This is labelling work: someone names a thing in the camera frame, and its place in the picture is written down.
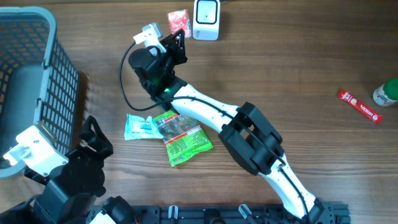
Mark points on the red Nescafe coffee stick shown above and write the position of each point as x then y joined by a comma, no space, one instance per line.
360,106

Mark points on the light blue small packet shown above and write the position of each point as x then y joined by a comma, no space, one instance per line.
140,128

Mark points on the green clear snack bag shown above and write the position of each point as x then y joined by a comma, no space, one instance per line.
182,136

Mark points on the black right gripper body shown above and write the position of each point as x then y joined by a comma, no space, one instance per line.
173,56

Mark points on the small red sauce sachet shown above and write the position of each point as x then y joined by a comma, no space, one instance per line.
180,20

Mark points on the grey plastic mesh basket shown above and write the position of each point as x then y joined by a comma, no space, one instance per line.
38,80

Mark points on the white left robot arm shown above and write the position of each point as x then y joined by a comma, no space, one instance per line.
71,189

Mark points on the white barcode scanner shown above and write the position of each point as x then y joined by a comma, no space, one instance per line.
206,20

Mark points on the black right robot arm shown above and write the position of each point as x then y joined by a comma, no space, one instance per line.
246,133

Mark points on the green lid jar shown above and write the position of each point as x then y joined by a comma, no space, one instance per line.
386,94

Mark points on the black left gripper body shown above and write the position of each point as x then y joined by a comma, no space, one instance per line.
104,151

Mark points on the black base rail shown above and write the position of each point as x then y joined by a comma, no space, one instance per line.
268,214

